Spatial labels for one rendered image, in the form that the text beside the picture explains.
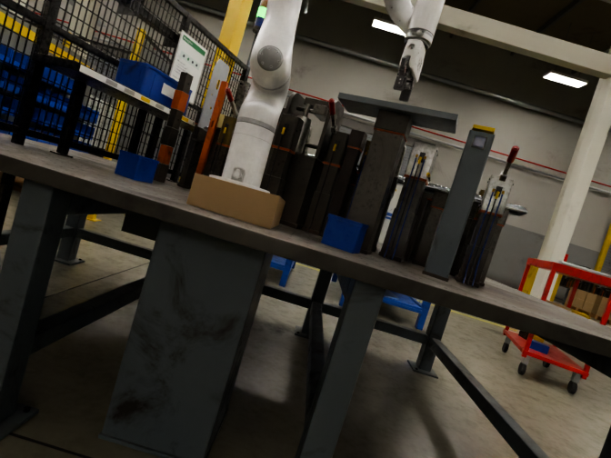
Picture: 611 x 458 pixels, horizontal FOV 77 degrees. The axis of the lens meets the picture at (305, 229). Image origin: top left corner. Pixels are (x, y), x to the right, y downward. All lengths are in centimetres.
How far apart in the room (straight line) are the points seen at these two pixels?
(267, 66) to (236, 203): 39
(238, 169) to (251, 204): 11
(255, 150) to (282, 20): 38
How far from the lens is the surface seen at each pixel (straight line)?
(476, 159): 122
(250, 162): 115
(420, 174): 137
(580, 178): 562
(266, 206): 107
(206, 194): 111
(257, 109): 118
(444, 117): 122
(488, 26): 550
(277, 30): 124
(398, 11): 148
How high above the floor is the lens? 79
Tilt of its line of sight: 3 degrees down
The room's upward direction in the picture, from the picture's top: 17 degrees clockwise
